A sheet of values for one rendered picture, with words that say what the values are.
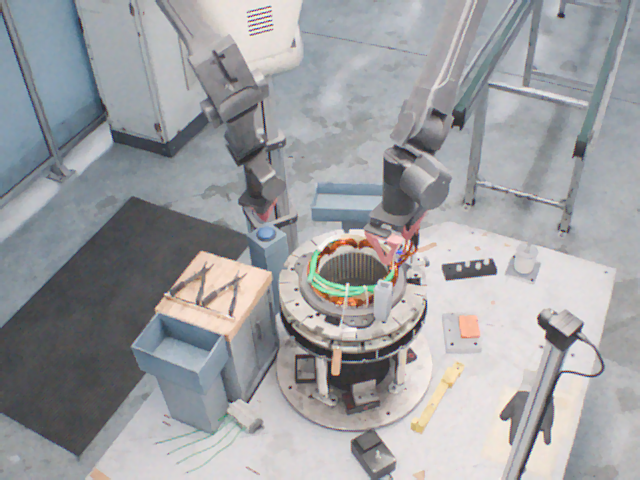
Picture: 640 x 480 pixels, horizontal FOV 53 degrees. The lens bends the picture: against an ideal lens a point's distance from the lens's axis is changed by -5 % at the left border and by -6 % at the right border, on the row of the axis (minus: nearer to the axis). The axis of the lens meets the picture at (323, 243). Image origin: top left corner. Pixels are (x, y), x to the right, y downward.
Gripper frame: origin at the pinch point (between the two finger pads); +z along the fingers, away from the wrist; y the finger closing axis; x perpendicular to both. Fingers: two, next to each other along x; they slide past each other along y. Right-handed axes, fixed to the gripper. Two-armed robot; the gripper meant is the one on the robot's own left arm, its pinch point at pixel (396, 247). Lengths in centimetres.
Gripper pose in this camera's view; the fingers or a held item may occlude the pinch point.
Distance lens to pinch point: 124.3
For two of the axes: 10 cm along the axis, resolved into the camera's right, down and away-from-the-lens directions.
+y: 5.4, -5.3, 6.6
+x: -8.4, -3.1, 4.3
